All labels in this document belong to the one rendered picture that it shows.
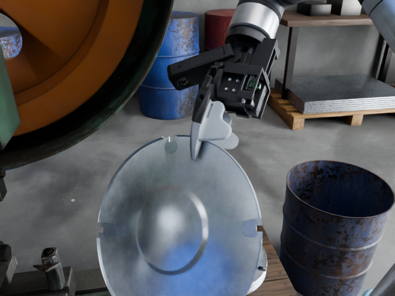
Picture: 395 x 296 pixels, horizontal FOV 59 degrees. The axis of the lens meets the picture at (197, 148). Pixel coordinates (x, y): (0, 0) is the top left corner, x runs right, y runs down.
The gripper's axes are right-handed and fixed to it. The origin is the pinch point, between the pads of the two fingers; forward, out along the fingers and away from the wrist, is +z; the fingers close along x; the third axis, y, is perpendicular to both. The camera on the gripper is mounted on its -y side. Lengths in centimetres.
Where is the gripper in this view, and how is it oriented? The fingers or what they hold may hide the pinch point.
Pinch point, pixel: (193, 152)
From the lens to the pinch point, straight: 53.1
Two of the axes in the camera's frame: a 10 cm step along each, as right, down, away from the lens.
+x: 3.4, 3.3, 8.8
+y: 8.7, 2.3, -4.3
